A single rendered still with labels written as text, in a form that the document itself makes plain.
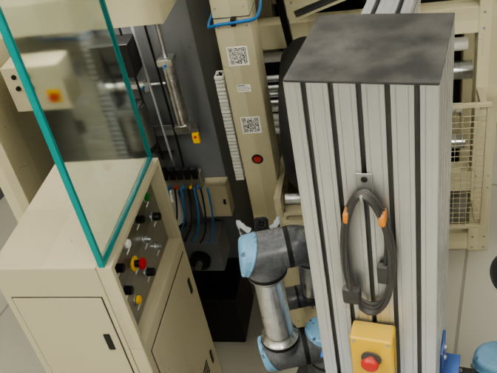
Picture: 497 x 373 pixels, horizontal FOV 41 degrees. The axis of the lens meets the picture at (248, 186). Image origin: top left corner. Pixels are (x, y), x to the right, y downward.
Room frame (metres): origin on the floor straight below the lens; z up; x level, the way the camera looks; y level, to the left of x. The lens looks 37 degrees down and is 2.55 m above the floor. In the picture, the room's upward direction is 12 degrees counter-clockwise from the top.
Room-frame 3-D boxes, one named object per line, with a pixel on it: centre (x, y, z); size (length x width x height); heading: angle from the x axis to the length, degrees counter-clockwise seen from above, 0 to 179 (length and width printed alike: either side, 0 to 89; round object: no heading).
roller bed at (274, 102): (2.59, -0.21, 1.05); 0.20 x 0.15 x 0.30; 75
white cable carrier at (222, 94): (2.20, 0.02, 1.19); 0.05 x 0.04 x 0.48; 165
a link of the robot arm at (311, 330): (1.35, -0.13, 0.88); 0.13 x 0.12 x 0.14; 90
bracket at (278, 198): (2.21, -0.15, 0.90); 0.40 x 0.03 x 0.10; 165
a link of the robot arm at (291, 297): (1.50, -0.02, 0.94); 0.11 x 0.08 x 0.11; 90
